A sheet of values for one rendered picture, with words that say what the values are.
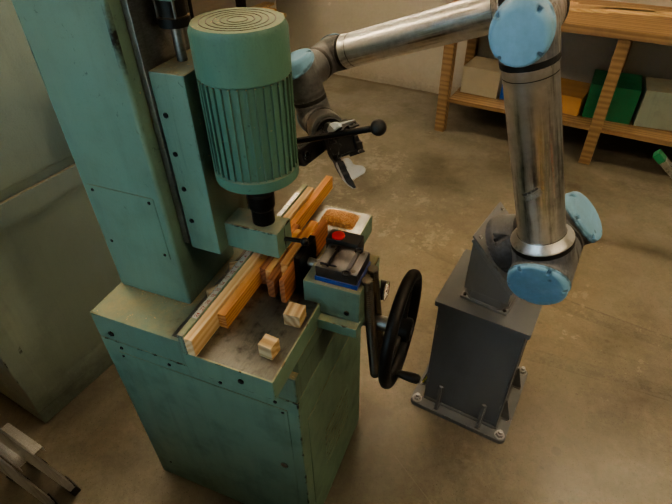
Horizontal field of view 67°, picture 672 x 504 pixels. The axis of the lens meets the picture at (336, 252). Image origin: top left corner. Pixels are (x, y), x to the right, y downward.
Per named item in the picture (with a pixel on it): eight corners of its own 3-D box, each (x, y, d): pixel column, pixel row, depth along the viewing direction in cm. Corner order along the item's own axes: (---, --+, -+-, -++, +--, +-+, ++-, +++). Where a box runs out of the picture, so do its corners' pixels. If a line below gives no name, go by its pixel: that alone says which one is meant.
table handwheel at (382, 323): (410, 290, 102) (433, 259, 128) (319, 267, 108) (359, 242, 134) (385, 415, 109) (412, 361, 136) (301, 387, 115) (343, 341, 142)
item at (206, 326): (196, 357, 103) (191, 341, 100) (188, 354, 103) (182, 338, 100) (314, 202, 145) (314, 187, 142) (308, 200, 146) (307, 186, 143)
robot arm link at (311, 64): (294, 46, 134) (309, 91, 141) (270, 64, 127) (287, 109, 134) (323, 41, 129) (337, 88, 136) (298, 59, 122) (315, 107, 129)
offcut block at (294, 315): (290, 312, 112) (289, 301, 110) (306, 315, 111) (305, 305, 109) (284, 324, 109) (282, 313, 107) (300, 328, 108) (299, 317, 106)
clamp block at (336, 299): (358, 325, 113) (359, 296, 107) (303, 309, 117) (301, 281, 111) (379, 282, 123) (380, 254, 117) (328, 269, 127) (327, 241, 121)
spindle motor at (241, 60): (275, 204, 99) (257, 38, 79) (199, 187, 104) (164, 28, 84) (312, 162, 111) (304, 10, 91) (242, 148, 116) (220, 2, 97)
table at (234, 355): (318, 417, 98) (317, 399, 94) (187, 371, 107) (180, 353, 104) (404, 238, 141) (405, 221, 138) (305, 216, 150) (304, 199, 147)
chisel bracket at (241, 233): (280, 264, 117) (276, 235, 111) (227, 250, 121) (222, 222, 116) (294, 245, 122) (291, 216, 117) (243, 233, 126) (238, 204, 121)
